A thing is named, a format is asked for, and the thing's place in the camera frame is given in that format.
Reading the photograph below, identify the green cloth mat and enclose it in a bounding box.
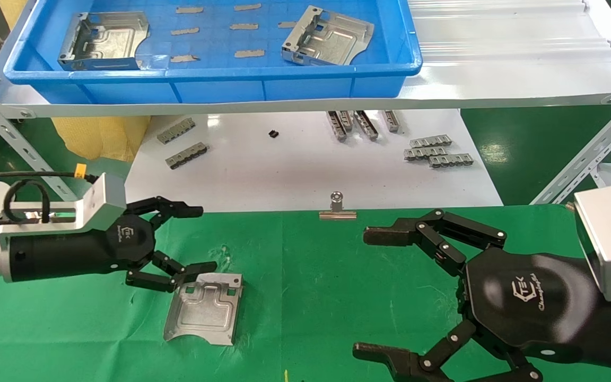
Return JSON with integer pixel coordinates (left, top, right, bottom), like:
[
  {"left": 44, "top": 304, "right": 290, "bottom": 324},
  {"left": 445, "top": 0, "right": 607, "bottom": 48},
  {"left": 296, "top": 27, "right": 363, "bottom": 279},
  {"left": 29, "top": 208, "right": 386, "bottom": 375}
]
[{"left": 0, "top": 205, "right": 611, "bottom": 382}]

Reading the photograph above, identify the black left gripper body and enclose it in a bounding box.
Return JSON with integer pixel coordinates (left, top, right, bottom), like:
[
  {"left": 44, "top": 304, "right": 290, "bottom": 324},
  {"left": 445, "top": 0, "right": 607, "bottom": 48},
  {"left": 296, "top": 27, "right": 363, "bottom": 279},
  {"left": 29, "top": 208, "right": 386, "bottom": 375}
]
[{"left": 8, "top": 214, "right": 156, "bottom": 283}]

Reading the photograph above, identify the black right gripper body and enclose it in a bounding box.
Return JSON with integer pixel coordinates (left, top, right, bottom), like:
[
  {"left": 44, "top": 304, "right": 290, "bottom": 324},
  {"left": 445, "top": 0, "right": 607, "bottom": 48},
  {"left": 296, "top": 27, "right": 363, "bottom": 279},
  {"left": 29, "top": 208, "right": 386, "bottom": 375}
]
[{"left": 461, "top": 247, "right": 611, "bottom": 372}]

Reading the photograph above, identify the black cable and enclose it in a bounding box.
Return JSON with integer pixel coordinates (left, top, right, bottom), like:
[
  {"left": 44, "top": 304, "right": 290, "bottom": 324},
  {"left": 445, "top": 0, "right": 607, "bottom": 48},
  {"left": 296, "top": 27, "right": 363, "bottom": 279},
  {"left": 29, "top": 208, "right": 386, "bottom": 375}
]
[{"left": 0, "top": 170, "right": 99, "bottom": 225}]

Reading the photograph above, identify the silver binder clip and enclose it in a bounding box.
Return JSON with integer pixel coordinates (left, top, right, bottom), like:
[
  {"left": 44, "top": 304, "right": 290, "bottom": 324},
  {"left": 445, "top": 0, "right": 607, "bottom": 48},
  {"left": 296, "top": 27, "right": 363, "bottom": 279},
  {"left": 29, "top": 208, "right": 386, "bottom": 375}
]
[{"left": 319, "top": 192, "right": 357, "bottom": 220}]

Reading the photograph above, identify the blue plastic bin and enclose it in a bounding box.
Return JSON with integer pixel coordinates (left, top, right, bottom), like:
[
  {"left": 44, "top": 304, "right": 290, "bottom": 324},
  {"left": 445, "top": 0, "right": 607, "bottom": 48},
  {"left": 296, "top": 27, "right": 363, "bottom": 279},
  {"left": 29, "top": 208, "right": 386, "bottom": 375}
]
[{"left": 3, "top": 0, "right": 423, "bottom": 105}]

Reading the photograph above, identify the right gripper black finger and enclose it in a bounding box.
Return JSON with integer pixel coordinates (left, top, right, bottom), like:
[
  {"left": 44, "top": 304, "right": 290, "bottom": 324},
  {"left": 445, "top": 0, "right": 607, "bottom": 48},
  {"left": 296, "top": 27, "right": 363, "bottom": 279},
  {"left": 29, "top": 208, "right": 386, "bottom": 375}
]
[
  {"left": 363, "top": 209, "right": 508, "bottom": 278},
  {"left": 352, "top": 319, "right": 545, "bottom": 382}
]

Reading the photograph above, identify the white perforated angle shelf leg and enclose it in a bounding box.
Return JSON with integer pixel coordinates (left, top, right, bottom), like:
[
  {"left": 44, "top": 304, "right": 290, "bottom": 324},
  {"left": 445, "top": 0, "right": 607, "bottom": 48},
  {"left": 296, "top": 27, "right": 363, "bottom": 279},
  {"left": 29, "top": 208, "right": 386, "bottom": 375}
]
[
  {"left": 529, "top": 90, "right": 611, "bottom": 206},
  {"left": 0, "top": 80, "right": 75, "bottom": 199}
]

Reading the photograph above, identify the white metal shelf board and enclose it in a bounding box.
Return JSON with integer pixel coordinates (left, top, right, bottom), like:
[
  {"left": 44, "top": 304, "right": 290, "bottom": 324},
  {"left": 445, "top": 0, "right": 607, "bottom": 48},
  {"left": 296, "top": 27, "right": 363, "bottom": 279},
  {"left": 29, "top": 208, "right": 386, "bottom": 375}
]
[{"left": 0, "top": 0, "right": 611, "bottom": 119}]

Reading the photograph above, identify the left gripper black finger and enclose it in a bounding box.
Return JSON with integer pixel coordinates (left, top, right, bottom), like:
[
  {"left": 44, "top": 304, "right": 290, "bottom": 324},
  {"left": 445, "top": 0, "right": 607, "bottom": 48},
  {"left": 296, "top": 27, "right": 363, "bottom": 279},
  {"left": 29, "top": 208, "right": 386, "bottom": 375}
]
[
  {"left": 125, "top": 196, "right": 204, "bottom": 230},
  {"left": 126, "top": 250, "right": 218, "bottom": 294}
]

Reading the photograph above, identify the yellow mesh bag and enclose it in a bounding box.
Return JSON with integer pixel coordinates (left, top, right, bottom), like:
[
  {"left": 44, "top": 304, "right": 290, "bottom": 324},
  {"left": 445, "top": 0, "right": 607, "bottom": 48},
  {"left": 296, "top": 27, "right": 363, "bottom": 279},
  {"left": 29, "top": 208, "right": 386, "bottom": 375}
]
[{"left": 0, "top": 0, "right": 152, "bottom": 163}]

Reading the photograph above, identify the silver sheet metal bracket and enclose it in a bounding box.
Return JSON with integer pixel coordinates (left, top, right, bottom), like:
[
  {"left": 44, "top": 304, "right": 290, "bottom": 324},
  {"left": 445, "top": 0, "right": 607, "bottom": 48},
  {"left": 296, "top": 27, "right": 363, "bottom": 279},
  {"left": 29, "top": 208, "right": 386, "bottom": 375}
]
[
  {"left": 282, "top": 6, "right": 374, "bottom": 66},
  {"left": 58, "top": 12, "right": 151, "bottom": 71},
  {"left": 163, "top": 273, "right": 244, "bottom": 346}
]

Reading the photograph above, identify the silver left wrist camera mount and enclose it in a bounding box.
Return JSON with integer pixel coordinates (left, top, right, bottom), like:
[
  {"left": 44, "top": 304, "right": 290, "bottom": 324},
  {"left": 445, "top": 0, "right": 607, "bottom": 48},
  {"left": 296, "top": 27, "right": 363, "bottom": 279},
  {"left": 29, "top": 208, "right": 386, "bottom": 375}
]
[{"left": 0, "top": 173, "right": 127, "bottom": 235}]

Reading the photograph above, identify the white floor board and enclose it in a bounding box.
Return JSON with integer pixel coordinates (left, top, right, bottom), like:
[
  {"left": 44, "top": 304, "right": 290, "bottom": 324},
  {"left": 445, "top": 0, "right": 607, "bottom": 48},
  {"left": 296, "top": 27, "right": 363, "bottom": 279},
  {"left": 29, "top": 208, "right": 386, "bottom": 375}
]
[{"left": 114, "top": 109, "right": 504, "bottom": 214}]

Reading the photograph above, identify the clear corrugated plastic sheet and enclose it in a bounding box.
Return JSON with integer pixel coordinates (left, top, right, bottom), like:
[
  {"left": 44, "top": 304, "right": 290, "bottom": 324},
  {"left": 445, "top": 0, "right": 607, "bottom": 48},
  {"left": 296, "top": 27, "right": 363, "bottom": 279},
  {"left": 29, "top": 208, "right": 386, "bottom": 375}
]
[{"left": 406, "top": 0, "right": 611, "bottom": 63}]

